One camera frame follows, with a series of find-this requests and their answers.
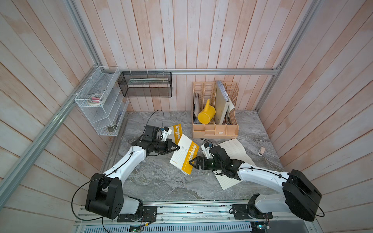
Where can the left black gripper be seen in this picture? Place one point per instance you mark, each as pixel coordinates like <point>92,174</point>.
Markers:
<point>168,144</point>

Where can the white wire shelf rack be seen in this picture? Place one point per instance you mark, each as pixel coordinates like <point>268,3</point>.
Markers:
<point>106,119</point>

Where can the small pink eraser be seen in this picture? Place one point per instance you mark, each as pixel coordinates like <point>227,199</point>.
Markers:
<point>261,151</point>

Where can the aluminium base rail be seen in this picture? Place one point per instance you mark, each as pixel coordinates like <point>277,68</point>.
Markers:
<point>195,217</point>

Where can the cream book in organizer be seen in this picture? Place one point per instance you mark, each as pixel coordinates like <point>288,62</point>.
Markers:
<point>221,103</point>

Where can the yellow watering can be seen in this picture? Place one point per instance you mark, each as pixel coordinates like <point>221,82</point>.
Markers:
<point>207,114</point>

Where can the open cream notebook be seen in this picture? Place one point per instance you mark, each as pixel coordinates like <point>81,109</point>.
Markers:
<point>236,151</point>

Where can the beige desk organizer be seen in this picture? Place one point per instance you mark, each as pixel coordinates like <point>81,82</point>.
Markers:
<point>202,91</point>

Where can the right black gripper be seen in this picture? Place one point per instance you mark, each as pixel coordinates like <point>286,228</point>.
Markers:
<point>199,159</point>

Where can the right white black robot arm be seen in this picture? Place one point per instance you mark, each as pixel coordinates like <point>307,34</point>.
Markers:
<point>295,192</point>

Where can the tape roll on shelf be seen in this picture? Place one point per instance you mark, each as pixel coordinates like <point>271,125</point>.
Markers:
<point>96,99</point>

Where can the black mesh wall basket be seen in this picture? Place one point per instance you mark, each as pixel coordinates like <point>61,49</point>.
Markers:
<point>146,84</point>

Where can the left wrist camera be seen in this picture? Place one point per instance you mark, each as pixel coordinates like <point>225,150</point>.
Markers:
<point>166,132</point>

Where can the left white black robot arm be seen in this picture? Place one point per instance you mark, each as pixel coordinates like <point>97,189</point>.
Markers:
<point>105,192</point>

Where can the papers in organizer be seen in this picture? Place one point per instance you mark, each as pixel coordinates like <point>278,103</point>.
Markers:
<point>230,108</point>

